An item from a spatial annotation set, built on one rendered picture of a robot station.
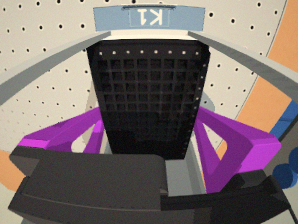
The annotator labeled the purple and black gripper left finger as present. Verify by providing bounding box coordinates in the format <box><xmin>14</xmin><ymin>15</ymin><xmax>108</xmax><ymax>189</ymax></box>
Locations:
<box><xmin>17</xmin><ymin>106</ymin><xmax>105</xmax><ymax>153</ymax></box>

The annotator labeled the grey perforated base plate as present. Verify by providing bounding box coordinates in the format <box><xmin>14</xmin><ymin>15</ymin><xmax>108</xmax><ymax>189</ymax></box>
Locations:
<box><xmin>0</xmin><ymin>0</ymin><xmax>288</xmax><ymax>153</ymax></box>

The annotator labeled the black well plate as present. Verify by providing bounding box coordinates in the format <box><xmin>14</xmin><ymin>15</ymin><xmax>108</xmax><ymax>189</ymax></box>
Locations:
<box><xmin>86</xmin><ymin>38</ymin><xmax>211</xmax><ymax>160</ymax></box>

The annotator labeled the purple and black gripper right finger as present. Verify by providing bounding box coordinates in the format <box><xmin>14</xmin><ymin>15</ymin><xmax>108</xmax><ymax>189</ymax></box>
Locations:
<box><xmin>194</xmin><ymin>106</ymin><xmax>281</xmax><ymax>193</ymax></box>

